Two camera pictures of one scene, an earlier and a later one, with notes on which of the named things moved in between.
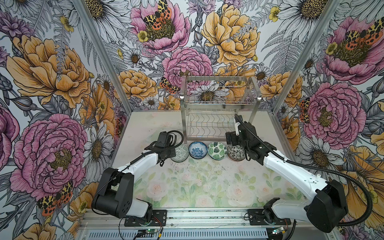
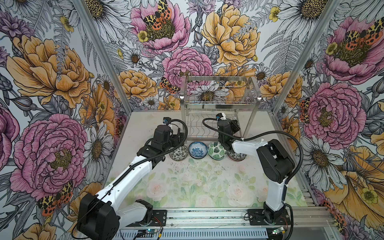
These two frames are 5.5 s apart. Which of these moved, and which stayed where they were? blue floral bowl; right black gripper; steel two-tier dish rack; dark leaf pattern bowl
Moved: right black gripper
Stayed: blue floral bowl; steel two-tier dish rack; dark leaf pattern bowl
